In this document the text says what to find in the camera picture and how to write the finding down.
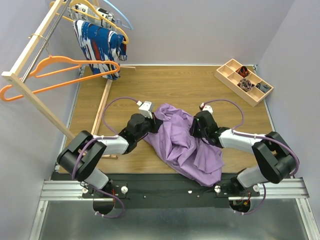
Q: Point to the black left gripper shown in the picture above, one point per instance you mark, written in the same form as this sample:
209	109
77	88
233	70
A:
155	123

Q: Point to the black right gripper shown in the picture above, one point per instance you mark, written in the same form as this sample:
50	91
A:
193	130

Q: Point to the purple trousers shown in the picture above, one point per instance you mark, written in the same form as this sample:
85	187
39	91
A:
187	155

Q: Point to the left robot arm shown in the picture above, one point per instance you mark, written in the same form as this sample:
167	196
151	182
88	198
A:
81	156

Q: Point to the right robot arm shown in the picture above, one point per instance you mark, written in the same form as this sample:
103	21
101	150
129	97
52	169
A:
275	160

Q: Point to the light blue hanger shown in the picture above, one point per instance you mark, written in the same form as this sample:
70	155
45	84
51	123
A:
123	20

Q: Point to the yellow orange hanger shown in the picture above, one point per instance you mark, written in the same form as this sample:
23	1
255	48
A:
87	3

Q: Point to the wooden compartment tray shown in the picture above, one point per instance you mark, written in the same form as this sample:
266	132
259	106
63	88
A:
228	76

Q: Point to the patterned rolled item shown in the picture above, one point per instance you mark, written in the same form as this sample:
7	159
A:
245	84

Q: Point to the red black rolled item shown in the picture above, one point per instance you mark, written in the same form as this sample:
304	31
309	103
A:
243	71

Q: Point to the grey rolled item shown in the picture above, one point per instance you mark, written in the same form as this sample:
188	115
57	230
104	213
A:
263	87

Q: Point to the blue white patterned garment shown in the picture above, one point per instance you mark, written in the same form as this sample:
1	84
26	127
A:
98	43

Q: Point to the black white printed garment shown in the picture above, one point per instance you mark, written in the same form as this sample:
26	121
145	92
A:
82	12

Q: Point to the wooden clothes rack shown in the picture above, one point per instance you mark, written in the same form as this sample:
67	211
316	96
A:
41	32

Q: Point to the metal hanging rod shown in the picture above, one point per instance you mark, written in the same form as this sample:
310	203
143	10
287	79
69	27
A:
45	42

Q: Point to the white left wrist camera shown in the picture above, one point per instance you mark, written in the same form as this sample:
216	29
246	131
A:
145	108

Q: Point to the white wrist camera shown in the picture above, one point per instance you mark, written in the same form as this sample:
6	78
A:
206	107
145	108

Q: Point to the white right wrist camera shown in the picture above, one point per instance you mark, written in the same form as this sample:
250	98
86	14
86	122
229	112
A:
206	107

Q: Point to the black mounting base plate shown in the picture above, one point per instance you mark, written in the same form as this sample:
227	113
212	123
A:
163	191

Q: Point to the aluminium rail frame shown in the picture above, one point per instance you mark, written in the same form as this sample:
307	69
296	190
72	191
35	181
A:
287	214

